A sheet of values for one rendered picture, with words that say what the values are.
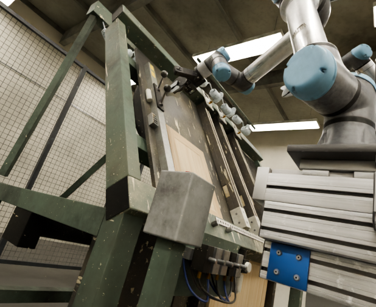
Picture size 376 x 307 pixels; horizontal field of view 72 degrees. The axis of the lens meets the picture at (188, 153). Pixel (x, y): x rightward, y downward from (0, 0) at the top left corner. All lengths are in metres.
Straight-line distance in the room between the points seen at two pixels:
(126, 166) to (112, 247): 0.25
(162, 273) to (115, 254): 0.18
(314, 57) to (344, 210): 0.34
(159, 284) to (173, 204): 0.20
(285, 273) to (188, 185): 0.30
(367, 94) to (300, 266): 0.44
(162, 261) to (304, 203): 0.37
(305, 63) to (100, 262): 0.75
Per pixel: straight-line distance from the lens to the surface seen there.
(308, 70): 0.67
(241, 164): 2.32
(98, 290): 0.84
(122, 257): 0.85
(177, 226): 0.66
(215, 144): 1.84
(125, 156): 0.90
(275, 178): 0.69
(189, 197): 0.67
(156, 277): 0.72
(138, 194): 0.84
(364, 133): 0.72
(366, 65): 1.49
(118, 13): 1.74
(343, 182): 0.66
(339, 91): 0.70
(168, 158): 1.14
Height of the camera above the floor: 0.76
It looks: 18 degrees up
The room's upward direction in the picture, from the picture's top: 16 degrees clockwise
